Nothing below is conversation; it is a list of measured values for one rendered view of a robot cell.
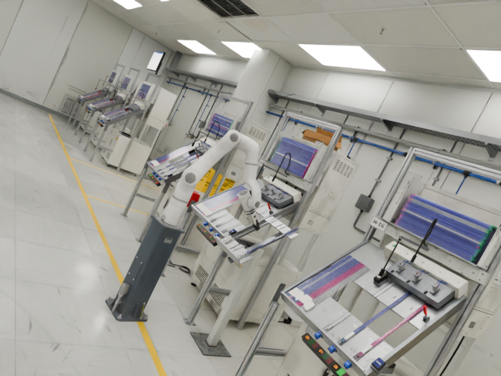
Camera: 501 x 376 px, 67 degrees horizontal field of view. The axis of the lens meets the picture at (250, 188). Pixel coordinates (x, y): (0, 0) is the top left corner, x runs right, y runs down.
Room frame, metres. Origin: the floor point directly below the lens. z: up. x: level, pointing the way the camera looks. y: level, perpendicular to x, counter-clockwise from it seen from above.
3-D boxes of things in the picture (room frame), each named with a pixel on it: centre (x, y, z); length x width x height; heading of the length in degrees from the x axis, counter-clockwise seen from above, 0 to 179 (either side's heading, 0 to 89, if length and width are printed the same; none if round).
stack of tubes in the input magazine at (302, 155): (3.39, -0.24, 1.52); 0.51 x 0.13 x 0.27; 36
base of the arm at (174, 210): (2.59, 0.40, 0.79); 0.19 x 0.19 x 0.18
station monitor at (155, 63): (7.21, 2.59, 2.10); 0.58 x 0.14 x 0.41; 36
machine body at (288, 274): (3.51, -0.31, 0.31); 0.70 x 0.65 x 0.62; 36
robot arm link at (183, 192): (2.62, 0.40, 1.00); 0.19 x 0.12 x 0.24; 9
